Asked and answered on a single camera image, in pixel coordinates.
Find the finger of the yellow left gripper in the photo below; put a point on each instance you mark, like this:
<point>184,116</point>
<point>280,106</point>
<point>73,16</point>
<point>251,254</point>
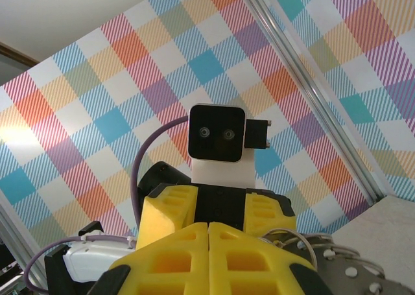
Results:
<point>269,217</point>
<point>162,217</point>

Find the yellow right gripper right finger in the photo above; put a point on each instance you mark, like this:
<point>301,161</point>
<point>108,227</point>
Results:
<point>246,269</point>

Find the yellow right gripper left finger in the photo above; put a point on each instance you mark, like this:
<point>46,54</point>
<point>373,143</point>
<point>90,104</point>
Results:
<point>168,269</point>

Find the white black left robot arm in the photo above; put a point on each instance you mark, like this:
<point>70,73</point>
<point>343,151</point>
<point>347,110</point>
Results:
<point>97,259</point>

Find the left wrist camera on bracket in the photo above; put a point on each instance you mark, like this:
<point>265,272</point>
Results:
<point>215,133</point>

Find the aluminium frame post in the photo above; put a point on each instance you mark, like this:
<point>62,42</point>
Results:
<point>308,81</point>

